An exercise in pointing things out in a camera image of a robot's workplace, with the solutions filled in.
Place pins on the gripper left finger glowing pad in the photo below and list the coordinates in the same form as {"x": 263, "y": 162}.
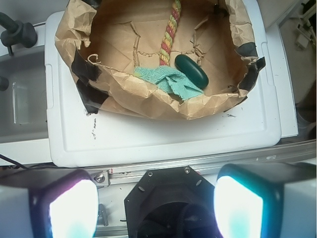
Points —
{"x": 48, "y": 203}

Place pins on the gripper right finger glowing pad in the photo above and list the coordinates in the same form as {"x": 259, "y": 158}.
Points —
{"x": 269, "y": 200}

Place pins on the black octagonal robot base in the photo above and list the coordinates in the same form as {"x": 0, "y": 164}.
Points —
{"x": 171, "y": 203}

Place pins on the green plastic pickle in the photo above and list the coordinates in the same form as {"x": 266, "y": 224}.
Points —
{"x": 191, "y": 69}

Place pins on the white plastic cooler lid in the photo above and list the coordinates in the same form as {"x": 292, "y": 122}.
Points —
{"x": 79, "y": 139}

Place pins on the teal knitted cloth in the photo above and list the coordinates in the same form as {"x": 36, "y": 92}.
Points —
{"x": 169, "y": 80}

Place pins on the brown paper bag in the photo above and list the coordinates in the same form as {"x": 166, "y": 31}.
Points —
{"x": 102, "y": 41}

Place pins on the black clamp knob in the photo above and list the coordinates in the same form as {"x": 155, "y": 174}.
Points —
{"x": 16, "y": 32}

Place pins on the metal corner bracket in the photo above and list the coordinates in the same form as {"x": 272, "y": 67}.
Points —
{"x": 101, "y": 179}

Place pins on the aluminium extrusion rail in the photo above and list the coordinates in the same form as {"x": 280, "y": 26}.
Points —
{"x": 210, "y": 165}

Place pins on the multicolour twisted rope toy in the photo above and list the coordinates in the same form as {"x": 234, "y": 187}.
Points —
{"x": 169, "y": 35}

